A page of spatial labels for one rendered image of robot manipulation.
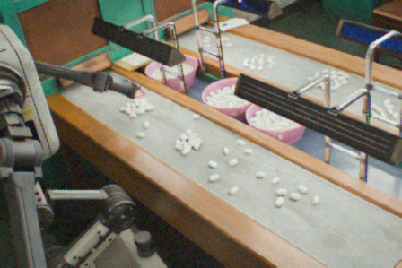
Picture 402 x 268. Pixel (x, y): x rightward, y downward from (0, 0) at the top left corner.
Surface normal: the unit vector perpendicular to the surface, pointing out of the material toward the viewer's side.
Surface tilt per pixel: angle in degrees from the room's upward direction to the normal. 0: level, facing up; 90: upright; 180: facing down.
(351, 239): 0
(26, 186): 56
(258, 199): 0
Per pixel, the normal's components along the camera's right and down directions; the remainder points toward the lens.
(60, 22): 0.65, 0.33
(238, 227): -0.14, -0.84
